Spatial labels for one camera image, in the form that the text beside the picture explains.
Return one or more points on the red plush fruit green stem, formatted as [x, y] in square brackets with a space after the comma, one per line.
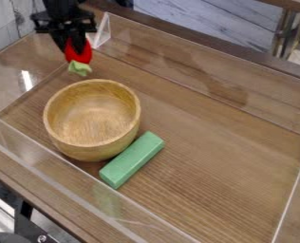
[78, 59]

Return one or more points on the metal table leg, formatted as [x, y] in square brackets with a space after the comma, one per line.
[286, 35]

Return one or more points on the clear acrylic tray wall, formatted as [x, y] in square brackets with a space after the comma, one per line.
[86, 207]

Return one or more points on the black table frame bracket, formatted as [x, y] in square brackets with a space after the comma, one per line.
[26, 228]

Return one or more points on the wooden bowl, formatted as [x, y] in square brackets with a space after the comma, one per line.
[91, 119]

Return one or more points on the green rectangular block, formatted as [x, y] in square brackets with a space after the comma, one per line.
[123, 166]

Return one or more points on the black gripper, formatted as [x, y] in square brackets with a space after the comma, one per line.
[64, 12]

